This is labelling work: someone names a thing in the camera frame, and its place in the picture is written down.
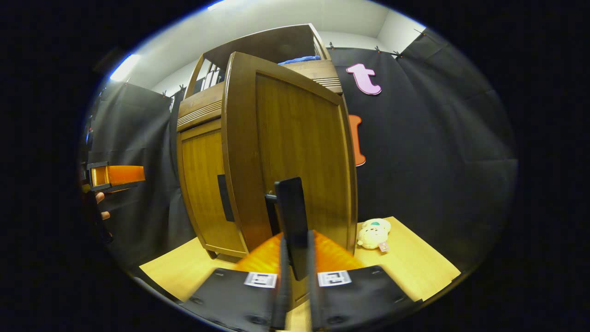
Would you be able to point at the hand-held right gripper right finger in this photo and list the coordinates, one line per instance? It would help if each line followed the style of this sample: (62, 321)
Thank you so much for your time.
(312, 299)

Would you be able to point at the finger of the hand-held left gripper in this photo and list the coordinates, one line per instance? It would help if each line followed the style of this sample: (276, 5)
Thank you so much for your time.
(122, 175)

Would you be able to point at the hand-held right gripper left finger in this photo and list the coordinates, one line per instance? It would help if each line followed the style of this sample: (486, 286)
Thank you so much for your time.
(281, 304)

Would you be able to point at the wooden shoe cabinet door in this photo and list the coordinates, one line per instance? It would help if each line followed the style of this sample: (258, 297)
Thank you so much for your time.
(295, 138)
(203, 184)

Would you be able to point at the wooden double-door shoe cabinet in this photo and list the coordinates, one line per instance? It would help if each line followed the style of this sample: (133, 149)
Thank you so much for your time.
(267, 44)

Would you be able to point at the cream plush toy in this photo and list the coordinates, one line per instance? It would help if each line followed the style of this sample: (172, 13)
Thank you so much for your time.
(372, 234)

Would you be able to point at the black backdrop cloth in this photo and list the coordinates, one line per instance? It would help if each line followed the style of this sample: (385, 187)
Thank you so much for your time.
(438, 161)

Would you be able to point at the blue towel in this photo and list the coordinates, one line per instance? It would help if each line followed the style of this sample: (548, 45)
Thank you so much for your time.
(299, 59)

